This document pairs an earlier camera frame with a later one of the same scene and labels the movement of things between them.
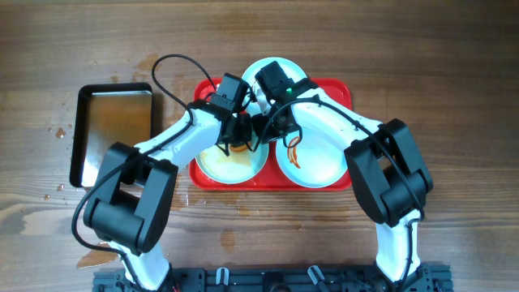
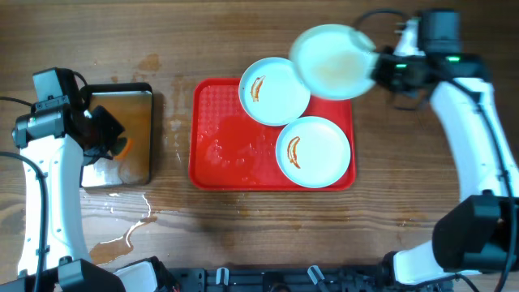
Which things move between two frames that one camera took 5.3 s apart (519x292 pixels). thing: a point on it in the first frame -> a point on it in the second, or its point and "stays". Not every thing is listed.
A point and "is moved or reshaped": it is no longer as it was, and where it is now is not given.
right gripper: [271, 135] -> [383, 74]
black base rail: [431, 279] stays
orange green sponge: [238, 148] is moved or reshaped
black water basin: [102, 114] stays
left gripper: [246, 131] -> [115, 128]
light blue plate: [316, 161] stays
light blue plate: [238, 167] -> [332, 62]
